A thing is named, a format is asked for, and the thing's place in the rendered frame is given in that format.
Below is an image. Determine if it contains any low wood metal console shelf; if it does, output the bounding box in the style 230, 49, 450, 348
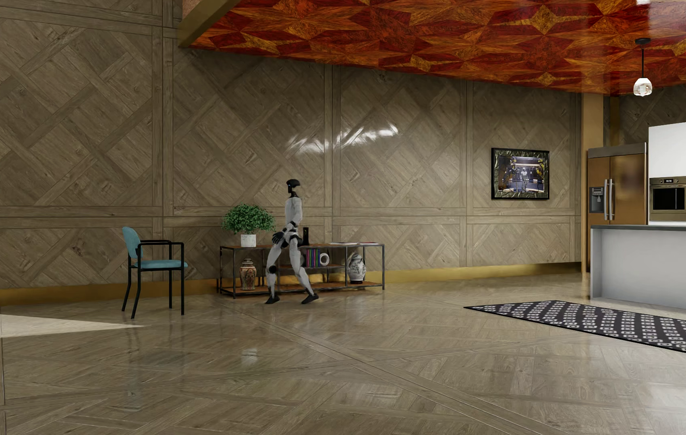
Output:
218, 242, 386, 298

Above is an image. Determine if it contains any white humanoid robot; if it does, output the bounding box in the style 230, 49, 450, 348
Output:
264, 179, 320, 305

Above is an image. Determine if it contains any white blue ceramic vase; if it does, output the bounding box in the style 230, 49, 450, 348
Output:
348, 253, 367, 285

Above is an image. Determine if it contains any green potted plant white pot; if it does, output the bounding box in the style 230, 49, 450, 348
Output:
222, 204, 276, 249

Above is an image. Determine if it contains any teal black-framed office chair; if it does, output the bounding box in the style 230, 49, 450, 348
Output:
122, 226, 188, 320

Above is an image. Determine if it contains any bronze steel refrigerator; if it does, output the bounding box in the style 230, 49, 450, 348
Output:
587, 143, 648, 273

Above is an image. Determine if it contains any black white patterned rug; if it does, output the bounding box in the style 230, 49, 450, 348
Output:
464, 300, 686, 354

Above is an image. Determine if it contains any white kitchen island counter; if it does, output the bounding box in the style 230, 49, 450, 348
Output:
590, 225, 686, 316

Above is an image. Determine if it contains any white glass pendant lamp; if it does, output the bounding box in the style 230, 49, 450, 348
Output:
633, 37, 653, 97

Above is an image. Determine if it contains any framed dark wall picture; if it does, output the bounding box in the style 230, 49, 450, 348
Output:
491, 148, 550, 201

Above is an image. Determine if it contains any built-in bronze wall oven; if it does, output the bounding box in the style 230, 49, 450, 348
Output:
649, 176, 686, 222

